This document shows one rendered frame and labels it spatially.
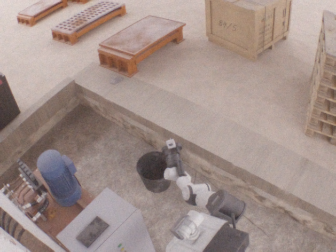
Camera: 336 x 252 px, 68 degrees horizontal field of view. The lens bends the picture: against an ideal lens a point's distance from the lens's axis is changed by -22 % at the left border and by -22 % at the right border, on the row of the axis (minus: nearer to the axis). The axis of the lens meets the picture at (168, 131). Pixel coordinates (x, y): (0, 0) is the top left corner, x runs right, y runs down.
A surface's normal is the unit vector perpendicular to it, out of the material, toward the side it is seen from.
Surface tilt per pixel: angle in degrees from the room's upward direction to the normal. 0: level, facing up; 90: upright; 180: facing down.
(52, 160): 0
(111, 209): 0
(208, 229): 14
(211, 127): 0
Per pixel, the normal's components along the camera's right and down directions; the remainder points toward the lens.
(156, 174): -0.07, -0.69
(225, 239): -0.26, -0.76
